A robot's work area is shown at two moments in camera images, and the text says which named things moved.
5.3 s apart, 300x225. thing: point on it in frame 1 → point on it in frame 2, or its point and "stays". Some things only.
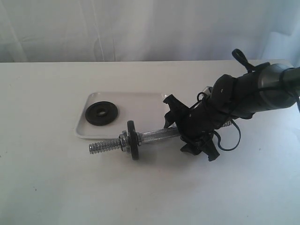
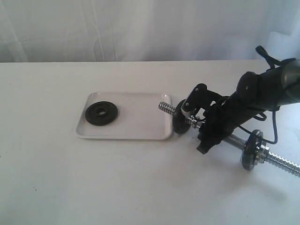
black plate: [133, 140] → [250, 152]
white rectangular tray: [146, 111] stays
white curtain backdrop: [84, 31] stays
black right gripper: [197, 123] → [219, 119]
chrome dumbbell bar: [158, 136] → [266, 155]
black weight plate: [101, 113] stays
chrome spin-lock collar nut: [123, 141] → [262, 153]
